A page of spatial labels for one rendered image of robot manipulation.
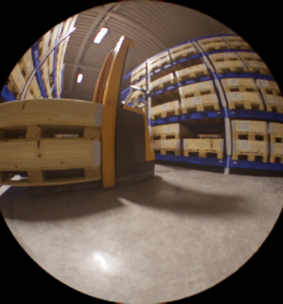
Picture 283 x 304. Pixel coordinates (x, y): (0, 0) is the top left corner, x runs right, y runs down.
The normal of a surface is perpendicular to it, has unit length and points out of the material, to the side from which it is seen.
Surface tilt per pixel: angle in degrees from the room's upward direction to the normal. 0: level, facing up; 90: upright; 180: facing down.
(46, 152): 90
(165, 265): 0
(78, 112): 90
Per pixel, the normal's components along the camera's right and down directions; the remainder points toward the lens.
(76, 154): 0.68, 0.05
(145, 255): 0.02, -1.00
